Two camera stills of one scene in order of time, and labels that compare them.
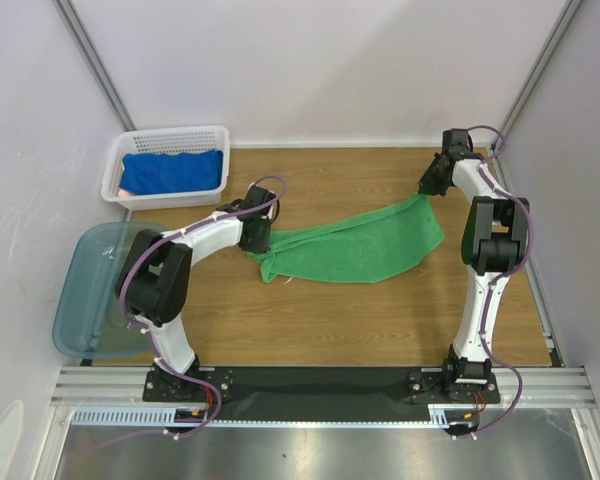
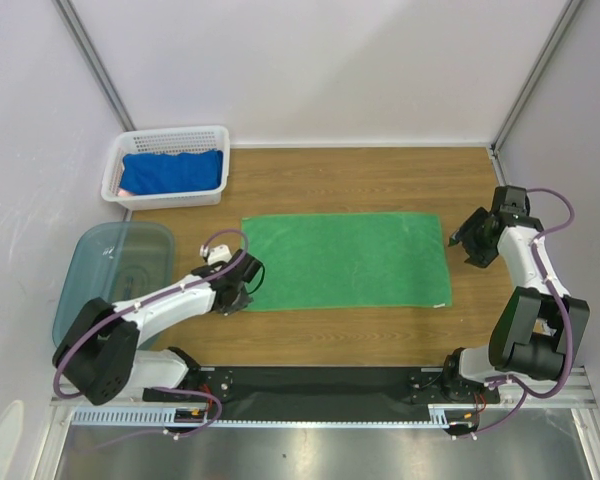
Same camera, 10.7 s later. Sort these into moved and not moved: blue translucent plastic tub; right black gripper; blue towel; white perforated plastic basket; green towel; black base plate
Moved: right black gripper; green towel
Not moved: blue towel; blue translucent plastic tub; white perforated plastic basket; black base plate
